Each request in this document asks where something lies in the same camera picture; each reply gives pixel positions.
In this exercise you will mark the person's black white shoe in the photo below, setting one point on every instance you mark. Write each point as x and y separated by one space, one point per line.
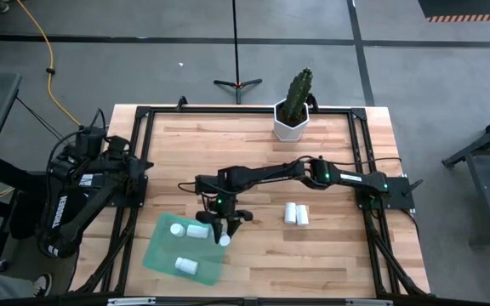
43 285

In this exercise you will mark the black tripod stand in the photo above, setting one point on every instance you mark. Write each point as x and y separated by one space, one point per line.
236 51

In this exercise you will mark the green cactus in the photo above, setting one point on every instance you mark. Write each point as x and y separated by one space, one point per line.
297 95

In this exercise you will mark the black aluminium rig frame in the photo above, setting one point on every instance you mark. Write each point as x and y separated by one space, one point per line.
228 109

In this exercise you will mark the person's dark shoe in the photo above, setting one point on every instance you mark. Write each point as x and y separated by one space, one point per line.
0 5

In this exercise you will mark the white hexagonal plant pot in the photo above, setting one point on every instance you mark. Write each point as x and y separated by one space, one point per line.
289 132

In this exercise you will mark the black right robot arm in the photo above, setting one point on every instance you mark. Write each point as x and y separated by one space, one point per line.
347 177

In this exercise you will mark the translucent green plastic basket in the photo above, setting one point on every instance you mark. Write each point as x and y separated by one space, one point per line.
172 251

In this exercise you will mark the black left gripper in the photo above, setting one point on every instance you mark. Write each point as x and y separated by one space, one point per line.
121 165

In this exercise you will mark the black chair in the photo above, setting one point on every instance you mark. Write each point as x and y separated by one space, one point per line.
24 212

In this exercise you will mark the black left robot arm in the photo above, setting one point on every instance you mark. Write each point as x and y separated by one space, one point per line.
64 212

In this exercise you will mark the black mat with striped edge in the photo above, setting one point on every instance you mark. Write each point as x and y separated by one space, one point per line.
462 6

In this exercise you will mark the white pill bottle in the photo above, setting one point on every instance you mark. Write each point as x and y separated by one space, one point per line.
186 265
197 231
225 241
290 213
302 215
177 230

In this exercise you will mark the dark metal cart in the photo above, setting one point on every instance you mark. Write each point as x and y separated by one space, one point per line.
483 140

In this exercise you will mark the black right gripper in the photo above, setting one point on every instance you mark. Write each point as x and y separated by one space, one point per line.
226 215

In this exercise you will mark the silver metal bracket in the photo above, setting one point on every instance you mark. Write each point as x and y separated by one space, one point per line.
130 302
368 302

